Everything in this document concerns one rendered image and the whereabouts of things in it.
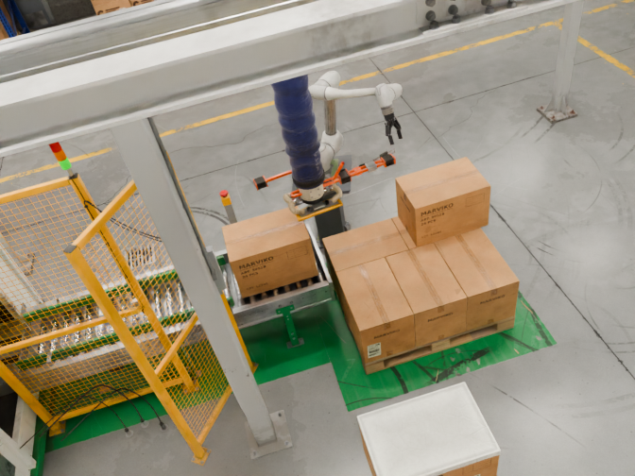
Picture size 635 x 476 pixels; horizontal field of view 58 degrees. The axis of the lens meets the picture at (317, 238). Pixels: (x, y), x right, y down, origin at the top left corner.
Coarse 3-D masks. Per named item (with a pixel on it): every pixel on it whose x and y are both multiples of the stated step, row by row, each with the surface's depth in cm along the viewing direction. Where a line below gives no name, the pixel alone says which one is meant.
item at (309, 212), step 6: (330, 198) 414; (324, 204) 409; (330, 204) 409; (336, 204) 408; (342, 204) 408; (306, 210) 408; (312, 210) 407; (318, 210) 406; (324, 210) 406; (330, 210) 408; (300, 216) 404; (306, 216) 404; (312, 216) 405
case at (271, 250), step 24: (264, 216) 439; (288, 216) 435; (240, 240) 424; (264, 240) 420; (288, 240) 416; (240, 264) 413; (264, 264) 420; (288, 264) 426; (312, 264) 433; (240, 288) 429; (264, 288) 436
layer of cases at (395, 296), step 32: (384, 224) 472; (352, 256) 451; (384, 256) 446; (416, 256) 441; (448, 256) 436; (480, 256) 432; (352, 288) 428; (384, 288) 423; (416, 288) 419; (448, 288) 414; (480, 288) 410; (512, 288) 413; (352, 320) 421; (384, 320) 403; (416, 320) 408; (448, 320) 418; (480, 320) 429; (384, 352) 424
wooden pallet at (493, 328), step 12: (348, 324) 462; (492, 324) 436; (504, 324) 440; (456, 336) 446; (468, 336) 445; (480, 336) 443; (420, 348) 443; (432, 348) 437; (444, 348) 441; (384, 360) 441; (396, 360) 439; (408, 360) 438; (372, 372) 437
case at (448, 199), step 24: (432, 168) 451; (456, 168) 446; (408, 192) 435; (432, 192) 431; (456, 192) 427; (480, 192) 428; (408, 216) 444; (432, 216) 430; (456, 216) 438; (480, 216) 445; (432, 240) 447
